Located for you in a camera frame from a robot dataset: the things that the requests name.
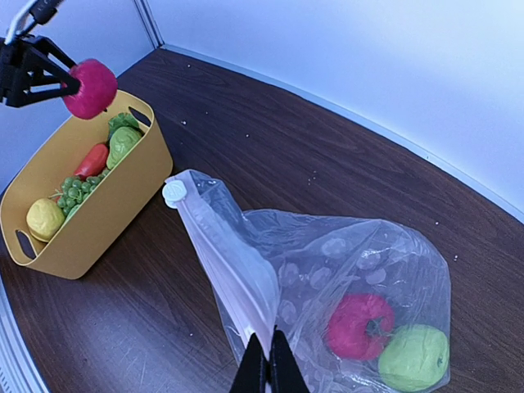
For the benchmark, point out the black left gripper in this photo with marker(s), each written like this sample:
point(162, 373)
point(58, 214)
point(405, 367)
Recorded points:
point(23, 65)

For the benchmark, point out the aluminium front rail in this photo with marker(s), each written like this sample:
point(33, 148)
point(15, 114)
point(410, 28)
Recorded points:
point(18, 371)

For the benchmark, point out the yellow plastic basket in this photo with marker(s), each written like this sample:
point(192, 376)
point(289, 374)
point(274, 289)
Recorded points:
point(106, 213)

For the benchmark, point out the clear zip top bag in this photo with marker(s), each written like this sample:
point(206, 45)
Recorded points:
point(272, 269)

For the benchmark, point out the orange toy carrot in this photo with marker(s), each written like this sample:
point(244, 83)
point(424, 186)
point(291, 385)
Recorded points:
point(94, 162)

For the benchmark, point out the red toy apple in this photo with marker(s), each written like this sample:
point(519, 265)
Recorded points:
point(98, 88)

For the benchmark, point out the dark green carrot leaves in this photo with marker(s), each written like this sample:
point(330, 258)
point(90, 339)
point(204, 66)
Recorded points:
point(123, 119)

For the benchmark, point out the red toy tomato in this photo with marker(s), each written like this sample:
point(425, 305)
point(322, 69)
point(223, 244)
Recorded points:
point(359, 326)

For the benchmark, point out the light green toy lettuce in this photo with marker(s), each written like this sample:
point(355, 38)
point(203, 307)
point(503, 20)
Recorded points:
point(121, 142)

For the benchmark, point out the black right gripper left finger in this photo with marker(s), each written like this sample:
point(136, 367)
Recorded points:
point(252, 373)

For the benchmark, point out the green toy grapes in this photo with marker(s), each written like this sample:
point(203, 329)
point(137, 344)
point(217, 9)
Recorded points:
point(74, 191)

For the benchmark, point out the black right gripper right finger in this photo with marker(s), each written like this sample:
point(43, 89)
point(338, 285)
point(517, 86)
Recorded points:
point(285, 375)

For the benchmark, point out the yellow toy lemon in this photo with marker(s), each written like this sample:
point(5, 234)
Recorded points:
point(44, 219)

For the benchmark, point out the green toy cabbage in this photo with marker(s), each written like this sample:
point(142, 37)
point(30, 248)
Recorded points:
point(415, 359)

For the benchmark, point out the left aluminium frame post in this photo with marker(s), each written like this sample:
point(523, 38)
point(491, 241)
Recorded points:
point(149, 22)

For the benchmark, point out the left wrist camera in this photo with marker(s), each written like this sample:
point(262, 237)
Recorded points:
point(33, 13)

